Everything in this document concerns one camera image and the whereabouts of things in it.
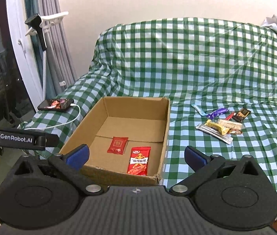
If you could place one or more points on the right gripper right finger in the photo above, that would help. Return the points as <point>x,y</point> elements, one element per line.
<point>205,169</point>

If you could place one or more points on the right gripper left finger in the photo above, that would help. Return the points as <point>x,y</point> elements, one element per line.
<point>68,167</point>

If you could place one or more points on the silver foil stick pack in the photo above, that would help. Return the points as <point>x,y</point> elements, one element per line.
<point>208,130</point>

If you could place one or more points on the yellow snack bar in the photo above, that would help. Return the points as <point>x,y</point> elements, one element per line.
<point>221,129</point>

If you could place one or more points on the red brown candy packet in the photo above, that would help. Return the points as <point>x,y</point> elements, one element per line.
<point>233,131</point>

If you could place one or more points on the beige nougat snack pack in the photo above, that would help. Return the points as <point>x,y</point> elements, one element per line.
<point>230,124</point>

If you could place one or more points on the purple candy bar wrapper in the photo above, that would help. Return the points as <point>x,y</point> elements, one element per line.
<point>217,113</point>

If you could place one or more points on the light blue stick sachet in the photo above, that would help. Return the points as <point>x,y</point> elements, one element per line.
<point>199,110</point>

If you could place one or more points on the small red stick packet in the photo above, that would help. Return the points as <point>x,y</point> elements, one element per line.
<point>230,116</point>

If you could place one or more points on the black chocolate bar packet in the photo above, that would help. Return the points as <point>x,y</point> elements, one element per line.
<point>241,115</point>

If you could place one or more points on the small dark red packet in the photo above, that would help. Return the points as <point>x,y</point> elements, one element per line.
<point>118,145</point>

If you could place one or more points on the brown cardboard box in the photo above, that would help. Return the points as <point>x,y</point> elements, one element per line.
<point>144,121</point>

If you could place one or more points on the black smartphone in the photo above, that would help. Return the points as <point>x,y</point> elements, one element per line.
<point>59,104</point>

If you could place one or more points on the red spicy strips packet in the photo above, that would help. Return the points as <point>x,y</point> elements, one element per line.
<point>139,159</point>

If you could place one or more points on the green checkered sofa cover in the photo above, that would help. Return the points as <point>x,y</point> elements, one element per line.
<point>191,61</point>

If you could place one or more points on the grey curtain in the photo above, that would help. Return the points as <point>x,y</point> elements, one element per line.
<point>60,71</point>

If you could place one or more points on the black phone holder stand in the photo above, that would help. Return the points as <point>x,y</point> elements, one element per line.
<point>41,38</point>

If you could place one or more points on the white window frame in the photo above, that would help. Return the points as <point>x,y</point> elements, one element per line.
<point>23,50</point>

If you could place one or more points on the white window handle bracket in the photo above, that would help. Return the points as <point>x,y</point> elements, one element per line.
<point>51,20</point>

